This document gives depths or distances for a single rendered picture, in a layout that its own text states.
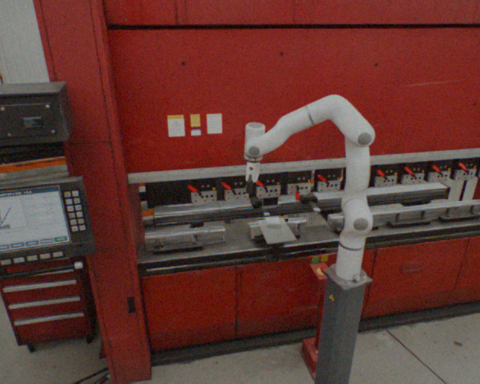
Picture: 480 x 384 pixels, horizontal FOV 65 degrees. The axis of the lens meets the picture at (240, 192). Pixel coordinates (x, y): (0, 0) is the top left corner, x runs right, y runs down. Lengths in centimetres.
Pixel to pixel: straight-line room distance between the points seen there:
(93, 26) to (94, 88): 26
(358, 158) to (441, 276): 171
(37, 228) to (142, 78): 88
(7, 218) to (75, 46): 77
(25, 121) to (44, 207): 35
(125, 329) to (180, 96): 143
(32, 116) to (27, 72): 456
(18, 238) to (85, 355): 152
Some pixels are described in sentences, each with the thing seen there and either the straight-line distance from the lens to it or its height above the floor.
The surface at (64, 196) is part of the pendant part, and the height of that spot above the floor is 154.
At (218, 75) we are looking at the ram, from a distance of 207.
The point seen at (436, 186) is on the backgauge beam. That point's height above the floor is 98.
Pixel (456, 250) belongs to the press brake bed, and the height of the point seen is 67.
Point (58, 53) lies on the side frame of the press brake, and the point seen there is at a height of 205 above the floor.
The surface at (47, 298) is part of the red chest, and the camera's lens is 290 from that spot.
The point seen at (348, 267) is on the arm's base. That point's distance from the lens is 193.
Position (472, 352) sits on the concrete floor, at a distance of 339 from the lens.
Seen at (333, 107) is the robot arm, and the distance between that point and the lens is 161.
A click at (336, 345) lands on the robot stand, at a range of 222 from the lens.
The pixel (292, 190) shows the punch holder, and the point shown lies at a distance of 237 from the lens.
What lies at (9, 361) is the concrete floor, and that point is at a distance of 331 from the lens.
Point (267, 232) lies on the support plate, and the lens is 231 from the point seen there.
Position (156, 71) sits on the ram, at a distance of 204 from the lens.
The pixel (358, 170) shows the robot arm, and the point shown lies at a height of 159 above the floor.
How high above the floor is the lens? 219
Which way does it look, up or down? 25 degrees down
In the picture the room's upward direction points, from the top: straight up
